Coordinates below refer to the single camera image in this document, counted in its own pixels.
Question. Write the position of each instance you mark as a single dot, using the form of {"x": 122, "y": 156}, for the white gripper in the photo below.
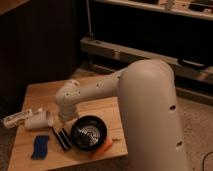
{"x": 63, "y": 139}

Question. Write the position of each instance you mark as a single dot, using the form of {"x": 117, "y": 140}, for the black ceramic bowl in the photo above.
{"x": 88, "y": 133}

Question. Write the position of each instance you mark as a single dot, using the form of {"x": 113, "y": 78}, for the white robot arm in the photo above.
{"x": 148, "y": 109}

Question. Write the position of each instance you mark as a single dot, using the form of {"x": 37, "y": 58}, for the white cup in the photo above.
{"x": 41, "y": 120}

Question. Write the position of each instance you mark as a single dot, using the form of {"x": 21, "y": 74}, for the blue cloth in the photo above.
{"x": 40, "y": 147}

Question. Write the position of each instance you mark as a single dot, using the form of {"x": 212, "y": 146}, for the wooden table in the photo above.
{"x": 42, "y": 95}

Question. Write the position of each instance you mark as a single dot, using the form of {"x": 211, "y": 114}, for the white bottle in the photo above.
{"x": 19, "y": 118}

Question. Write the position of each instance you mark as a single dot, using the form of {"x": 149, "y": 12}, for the orange carrot toy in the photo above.
{"x": 104, "y": 147}

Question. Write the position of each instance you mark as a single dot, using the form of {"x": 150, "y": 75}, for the metal pole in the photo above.
{"x": 91, "y": 35}

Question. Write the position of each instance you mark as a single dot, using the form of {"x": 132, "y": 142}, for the metal shelf rail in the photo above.
{"x": 127, "y": 54}

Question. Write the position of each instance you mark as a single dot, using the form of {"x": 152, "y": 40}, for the black handle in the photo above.
{"x": 192, "y": 65}

